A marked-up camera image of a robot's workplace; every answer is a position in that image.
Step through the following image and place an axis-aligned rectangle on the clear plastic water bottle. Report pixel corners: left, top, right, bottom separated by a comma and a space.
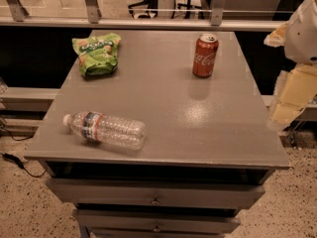
62, 111, 146, 151

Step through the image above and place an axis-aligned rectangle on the grey cabinet with drawers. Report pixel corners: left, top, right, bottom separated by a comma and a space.
26, 31, 289, 238

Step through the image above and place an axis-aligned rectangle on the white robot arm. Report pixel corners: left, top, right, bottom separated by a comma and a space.
264, 0, 317, 131

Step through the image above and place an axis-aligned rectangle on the black floor cable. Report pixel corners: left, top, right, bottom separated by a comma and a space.
0, 126, 48, 179

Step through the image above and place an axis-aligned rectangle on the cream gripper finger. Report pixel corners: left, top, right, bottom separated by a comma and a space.
267, 63, 317, 130
264, 23, 287, 48

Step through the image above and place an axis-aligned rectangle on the red coke can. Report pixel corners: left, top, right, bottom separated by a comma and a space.
192, 33, 219, 77

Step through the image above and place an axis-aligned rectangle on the upper grey drawer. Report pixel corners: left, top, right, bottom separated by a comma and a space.
47, 178, 264, 209

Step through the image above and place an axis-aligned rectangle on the black office chair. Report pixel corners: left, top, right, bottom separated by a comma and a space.
128, 0, 158, 19

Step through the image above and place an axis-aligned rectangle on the grey drawer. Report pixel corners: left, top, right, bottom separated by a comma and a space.
72, 210, 240, 234
47, 178, 264, 209

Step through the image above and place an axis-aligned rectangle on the metal railing frame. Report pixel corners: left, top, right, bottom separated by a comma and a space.
0, 0, 282, 32

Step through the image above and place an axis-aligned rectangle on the lower grey drawer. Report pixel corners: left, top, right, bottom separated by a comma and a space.
72, 210, 240, 234

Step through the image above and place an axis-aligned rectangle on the green snack bag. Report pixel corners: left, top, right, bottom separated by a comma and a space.
72, 33, 121, 77

